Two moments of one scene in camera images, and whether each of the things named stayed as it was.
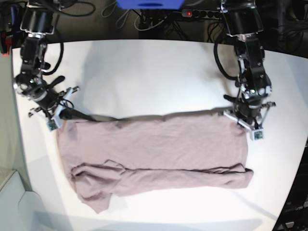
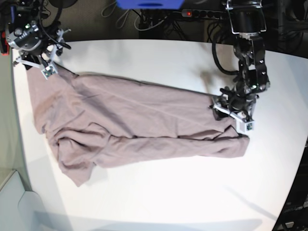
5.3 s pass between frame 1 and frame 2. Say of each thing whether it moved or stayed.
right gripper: moved
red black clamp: stayed
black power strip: stayed
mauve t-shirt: moved
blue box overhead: stayed
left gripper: moved
